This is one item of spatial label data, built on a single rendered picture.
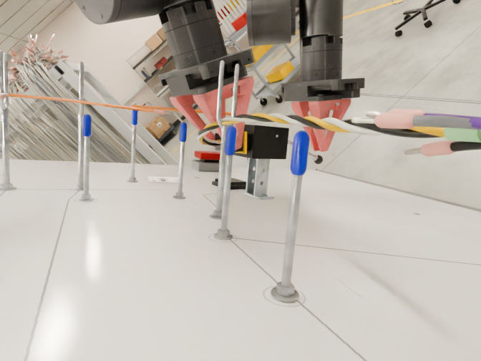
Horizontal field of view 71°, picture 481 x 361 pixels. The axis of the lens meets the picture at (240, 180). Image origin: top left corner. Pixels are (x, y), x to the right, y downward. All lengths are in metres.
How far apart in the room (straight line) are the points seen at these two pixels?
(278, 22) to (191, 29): 0.16
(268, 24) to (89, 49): 8.13
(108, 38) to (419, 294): 8.43
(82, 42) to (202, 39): 8.24
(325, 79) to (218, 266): 0.33
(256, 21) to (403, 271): 0.35
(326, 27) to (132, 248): 0.36
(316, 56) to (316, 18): 0.04
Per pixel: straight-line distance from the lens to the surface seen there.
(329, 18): 0.48
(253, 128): 0.40
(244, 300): 0.18
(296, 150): 0.17
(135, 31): 8.52
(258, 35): 0.48
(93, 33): 8.57
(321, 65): 0.48
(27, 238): 0.27
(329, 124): 0.18
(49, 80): 1.01
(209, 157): 0.63
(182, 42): 0.36
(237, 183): 0.47
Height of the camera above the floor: 1.27
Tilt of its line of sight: 22 degrees down
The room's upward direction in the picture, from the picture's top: 42 degrees counter-clockwise
